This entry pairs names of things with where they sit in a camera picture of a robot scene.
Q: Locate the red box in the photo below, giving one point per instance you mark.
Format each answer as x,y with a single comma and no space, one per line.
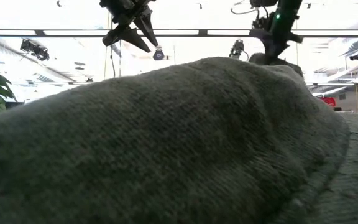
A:
328,101

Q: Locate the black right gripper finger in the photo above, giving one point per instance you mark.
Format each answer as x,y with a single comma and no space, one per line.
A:
271,59

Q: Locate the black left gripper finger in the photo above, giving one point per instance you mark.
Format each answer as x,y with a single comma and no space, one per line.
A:
148,28
129,36

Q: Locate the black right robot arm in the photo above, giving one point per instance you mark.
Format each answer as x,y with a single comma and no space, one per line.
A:
287,15

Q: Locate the dark grey cloth garment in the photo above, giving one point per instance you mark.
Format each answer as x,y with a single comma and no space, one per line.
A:
166,143

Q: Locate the round ceiling fixture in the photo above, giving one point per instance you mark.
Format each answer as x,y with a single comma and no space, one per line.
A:
79,64

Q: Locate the black double ceiling spotlight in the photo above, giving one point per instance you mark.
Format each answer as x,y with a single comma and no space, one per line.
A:
35,49

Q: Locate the small black ceiling spotlight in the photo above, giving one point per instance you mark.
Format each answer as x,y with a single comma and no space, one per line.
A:
356,56

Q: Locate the round black ceiling spotlight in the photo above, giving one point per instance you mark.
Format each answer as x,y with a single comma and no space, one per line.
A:
158,55

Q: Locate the long horizontal frame bar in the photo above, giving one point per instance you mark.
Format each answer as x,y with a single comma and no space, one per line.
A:
197,32

